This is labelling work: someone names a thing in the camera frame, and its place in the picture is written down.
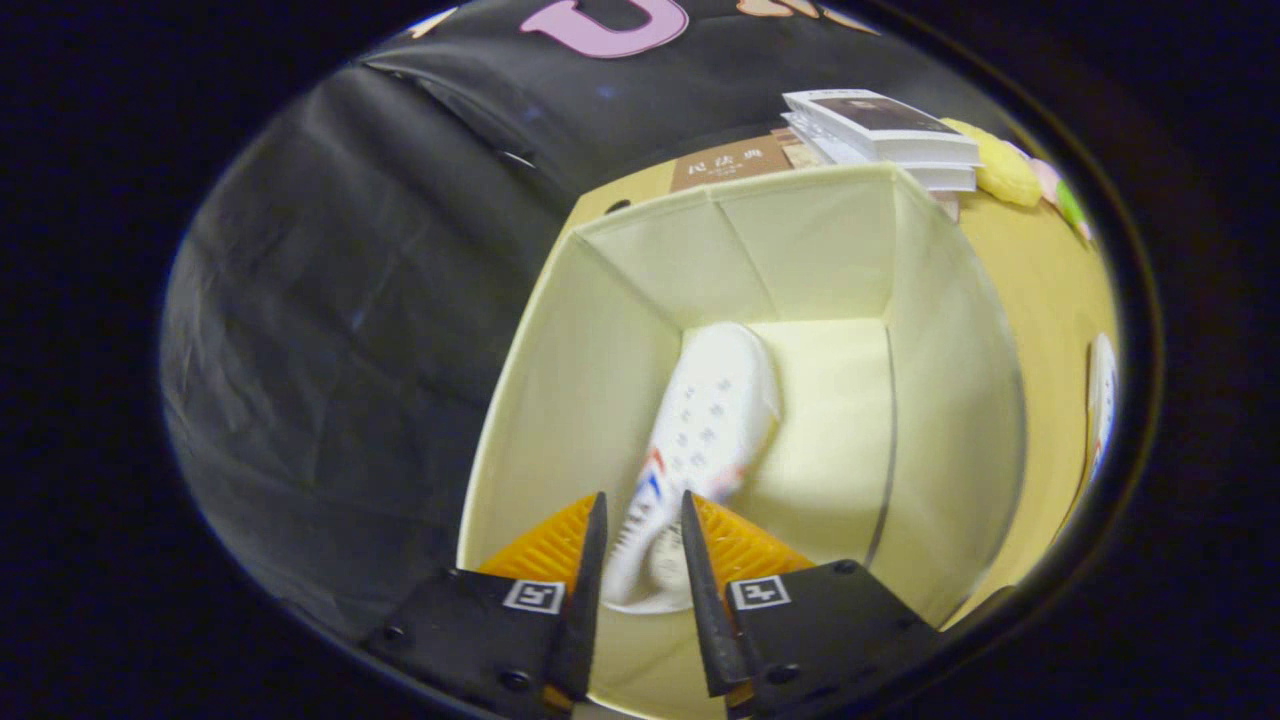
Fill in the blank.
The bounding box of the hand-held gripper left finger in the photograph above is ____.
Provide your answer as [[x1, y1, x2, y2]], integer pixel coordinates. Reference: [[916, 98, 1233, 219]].
[[360, 490, 609, 716]]

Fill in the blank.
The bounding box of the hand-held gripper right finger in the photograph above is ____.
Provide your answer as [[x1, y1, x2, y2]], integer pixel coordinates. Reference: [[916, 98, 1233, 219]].
[[680, 490, 946, 720]]

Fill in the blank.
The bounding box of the white canvas shoe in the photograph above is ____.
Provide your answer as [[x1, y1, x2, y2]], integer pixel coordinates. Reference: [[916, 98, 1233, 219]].
[[600, 322, 783, 614], [1085, 332, 1119, 486]]

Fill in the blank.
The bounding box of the grey fabric storage box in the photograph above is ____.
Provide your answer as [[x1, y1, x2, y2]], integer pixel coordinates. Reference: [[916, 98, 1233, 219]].
[[457, 163, 1029, 720]]

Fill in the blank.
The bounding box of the black backdrop cloth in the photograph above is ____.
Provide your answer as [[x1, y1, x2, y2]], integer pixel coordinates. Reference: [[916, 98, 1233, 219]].
[[160, 0, 1001, 641]]

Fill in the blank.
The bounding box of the brown cover book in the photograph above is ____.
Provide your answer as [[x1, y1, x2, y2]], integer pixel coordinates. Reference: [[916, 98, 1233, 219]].
[[668, 135, 796, 193]]

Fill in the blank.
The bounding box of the white paperback book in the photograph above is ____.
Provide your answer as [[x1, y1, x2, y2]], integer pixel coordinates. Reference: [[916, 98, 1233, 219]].
[[785, 115, 979, 193]]

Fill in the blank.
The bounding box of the white photo cover book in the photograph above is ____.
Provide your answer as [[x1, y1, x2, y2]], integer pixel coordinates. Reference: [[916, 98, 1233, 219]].
[[782, 89, 981, 167]]

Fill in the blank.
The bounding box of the yellow plush toy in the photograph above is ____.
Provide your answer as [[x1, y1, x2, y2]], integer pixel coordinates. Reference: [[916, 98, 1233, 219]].
[[940, 117, 1043, 209]]

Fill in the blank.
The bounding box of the pink pig plush toy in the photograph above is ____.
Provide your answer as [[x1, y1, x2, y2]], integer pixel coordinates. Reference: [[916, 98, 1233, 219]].
[[1030, 158, 1096, 243]]

